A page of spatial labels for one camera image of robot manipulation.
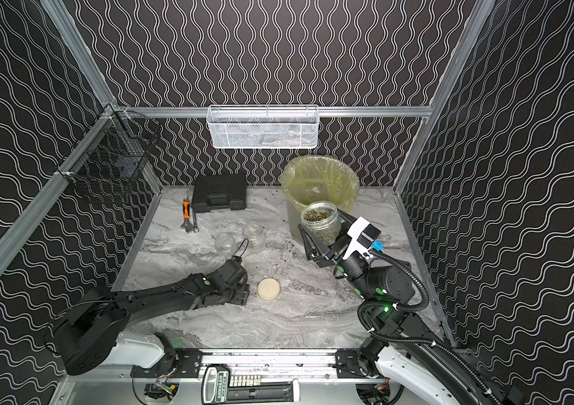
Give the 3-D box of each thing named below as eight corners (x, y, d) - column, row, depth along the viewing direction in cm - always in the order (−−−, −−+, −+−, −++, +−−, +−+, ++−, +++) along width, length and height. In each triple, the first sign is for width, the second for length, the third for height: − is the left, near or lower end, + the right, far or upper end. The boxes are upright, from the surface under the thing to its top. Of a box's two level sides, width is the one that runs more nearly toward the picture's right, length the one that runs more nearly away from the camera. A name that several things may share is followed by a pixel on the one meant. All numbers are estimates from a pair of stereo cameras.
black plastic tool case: (190, 213, 113) (186, 204, 109) (200, 181, 126) (197, 172, 122) (244, 213, 113) (242, 204, 109) (249, 181, 126) (247, 172, 122)
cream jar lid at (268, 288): (255, 291, 91) (254, 288, 89) (268, 277, 94) (268, 274, 92) (269, 304, 88) (268, 301, 86) (282, 289, 91) (282, 286, 89)
